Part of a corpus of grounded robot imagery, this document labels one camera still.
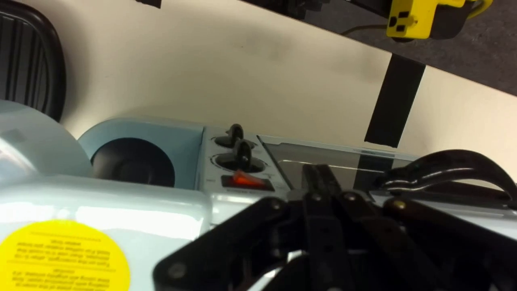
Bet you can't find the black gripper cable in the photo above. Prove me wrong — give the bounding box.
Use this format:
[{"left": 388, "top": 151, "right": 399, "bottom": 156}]
[{"left": 375, "top": 148, "right": 517, "bottom": 210}]

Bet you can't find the red rocker power switch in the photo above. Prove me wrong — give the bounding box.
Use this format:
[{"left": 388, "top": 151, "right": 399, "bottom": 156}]
[{"left": 221, "top": 169, "right": 276, "bottom": 192}]

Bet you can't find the yellow clamp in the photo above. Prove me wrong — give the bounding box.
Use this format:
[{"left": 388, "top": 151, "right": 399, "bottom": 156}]
[{"left": 385, "top": 0, "right": 494, "bottom": 41}]

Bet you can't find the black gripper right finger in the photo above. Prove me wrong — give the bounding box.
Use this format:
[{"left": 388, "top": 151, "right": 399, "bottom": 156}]
[{"left": 320, "top": 163, "right": 517, "bottom": 291}]

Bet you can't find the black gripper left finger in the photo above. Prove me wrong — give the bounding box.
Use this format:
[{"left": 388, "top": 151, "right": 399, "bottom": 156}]
[{"left": 152, "top": 163, "right": 333, "bottom": 291}]

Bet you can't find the light blue toaster oven station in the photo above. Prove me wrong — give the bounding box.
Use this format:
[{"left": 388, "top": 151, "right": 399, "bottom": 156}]
[{"left": 0, "top": 98, "right": 517, "bottom": 291}]

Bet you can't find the wide black tape strip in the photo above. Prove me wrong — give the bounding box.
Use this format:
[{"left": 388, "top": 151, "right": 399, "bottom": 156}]
[{"left": 364, "top": 53, "right": 427, "bottom": 148}]

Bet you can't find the black ribbed grill tray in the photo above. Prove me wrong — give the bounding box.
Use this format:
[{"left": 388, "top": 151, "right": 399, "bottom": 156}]
[{"left": 0, "top": 0, "right": 68, "bottom": 122}]

